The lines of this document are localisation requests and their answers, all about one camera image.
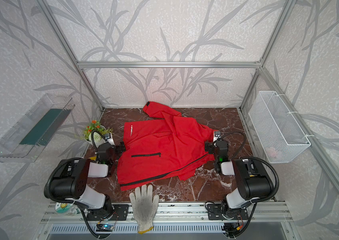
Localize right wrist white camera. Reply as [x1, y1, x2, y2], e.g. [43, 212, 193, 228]
[213, 131, 221, 142]

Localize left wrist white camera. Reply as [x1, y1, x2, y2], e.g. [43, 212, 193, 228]
[103, 133, 114, 145]

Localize pink object in basket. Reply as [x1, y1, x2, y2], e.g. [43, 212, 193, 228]
[266, 147, 281, 159]

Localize red X-Sport jacket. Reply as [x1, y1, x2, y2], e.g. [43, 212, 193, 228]
[117, 102, 215, 191]

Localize potted artificial flower plant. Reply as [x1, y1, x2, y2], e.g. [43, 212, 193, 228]
[83, 120, 113, 147]

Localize wrist white camera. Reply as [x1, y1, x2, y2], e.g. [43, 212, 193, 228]
[103, 133, 114, 145]
[213, 131, 221, 142]

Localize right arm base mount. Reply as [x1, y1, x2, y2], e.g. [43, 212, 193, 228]
[204, 201, 249, 221]

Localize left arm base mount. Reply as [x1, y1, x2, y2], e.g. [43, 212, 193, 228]
[86, 204, 129, 222]

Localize aluminium cage frame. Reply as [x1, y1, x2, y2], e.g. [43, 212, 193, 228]
[35, 0, 339, 240]

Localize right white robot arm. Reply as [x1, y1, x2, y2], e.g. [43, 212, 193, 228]
[205, 131, 280, 210]

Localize white wire mesh basket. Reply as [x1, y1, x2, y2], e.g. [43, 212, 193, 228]
[248, 91, 311, 164]

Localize clear plastic wall tray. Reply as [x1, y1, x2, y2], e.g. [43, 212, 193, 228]
[0, 94, 75, 163]

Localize white knit work glove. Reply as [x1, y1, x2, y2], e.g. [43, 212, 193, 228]
[129, 185, 159, 234]

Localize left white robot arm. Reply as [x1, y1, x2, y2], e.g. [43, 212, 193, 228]
[44, 130, 126, 215]

